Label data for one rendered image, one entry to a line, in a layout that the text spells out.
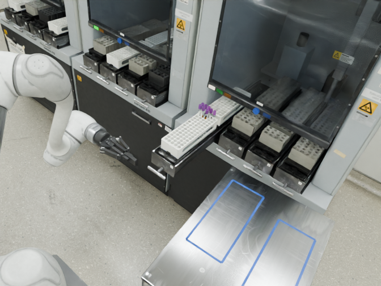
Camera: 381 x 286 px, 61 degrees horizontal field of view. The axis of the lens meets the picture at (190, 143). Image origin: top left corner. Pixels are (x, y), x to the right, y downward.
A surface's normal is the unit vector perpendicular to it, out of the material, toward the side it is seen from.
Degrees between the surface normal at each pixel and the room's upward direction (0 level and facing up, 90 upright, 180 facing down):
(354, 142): 90
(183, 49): 90
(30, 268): 6
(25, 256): 7
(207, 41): 90
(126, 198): 0
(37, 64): 36
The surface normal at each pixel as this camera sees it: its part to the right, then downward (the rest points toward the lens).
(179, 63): -0.62, 0.48
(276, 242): 0.11, -0.73
